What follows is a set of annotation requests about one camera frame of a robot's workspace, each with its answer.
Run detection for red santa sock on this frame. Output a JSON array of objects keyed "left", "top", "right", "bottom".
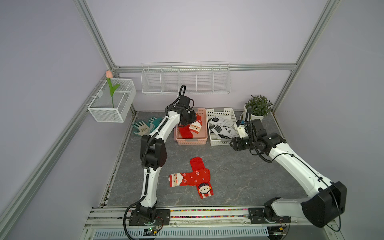
[
  {"left": 189, "top": 115, "right": 203, "bottom": 134},
  {"left": 169, "top": 169, "right": 211, "bottom": 188}
]

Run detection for white sock grey bird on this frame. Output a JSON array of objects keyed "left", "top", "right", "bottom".
[{"left": 210, "top": 125, "right": 239, "bottom": 140}]

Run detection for pink plastic basket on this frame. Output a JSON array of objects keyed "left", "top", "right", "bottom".
[{"left": 174, "top": 108, "right": 208, "bottom": 145}]

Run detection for white mesh wall box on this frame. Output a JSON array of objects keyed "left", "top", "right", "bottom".
[{"left": 88, "top": 79, "right": 137, "bottom": 123}]

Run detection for white wire wall shelf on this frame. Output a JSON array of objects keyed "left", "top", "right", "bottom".
[{"left": 141, "top": 62, "right": 232, "bottom": 95}]

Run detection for white sock hexagon patch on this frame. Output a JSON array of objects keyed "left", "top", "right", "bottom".
[{"left": 208, "top": 116, "right": 232, "bottom": 126}]

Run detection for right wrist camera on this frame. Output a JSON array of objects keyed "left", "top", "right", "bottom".
[{"left": 235, "top": 120, "right": 248, "bottom": 139}]

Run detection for potted green plant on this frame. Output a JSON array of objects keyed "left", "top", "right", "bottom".
[{"left": 241, "top": 95, "right": 273, "bottom": 121}]

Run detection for white plastic basket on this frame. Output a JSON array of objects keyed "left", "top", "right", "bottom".
[{"left": 206, "top": 108, "right": 238, "bottom": 146}]

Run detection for red penguin sock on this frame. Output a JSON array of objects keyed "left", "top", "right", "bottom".
[{"left": 190, "top": 157, "right": 214, "bottom": 199}]

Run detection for artificial pink tulip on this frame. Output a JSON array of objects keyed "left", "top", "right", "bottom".
[{"left": 106, "top": 70, "right": 120, "bottom": 108}]

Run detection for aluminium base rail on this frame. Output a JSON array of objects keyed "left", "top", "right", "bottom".
[{"left": 83, "top": 206, "right": 312, "bottom": 229}]

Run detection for green white garden glove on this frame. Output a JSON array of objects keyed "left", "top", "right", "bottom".
[{"left": 133, "top": 121, "right": 153, "bottom": 136}]

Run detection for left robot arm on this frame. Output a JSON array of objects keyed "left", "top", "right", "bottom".
[{"left": 132, "top": 85, "right": 197, "bottom": 224}]

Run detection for red fuzzy sock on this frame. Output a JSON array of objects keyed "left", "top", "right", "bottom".
[{"left": 179, "top": 125, "right": 194, "bottom": 139}]

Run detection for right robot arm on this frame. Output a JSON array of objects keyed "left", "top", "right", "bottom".
[{"left": 230, "top": 109, "right": 347, "bottom": 228}]

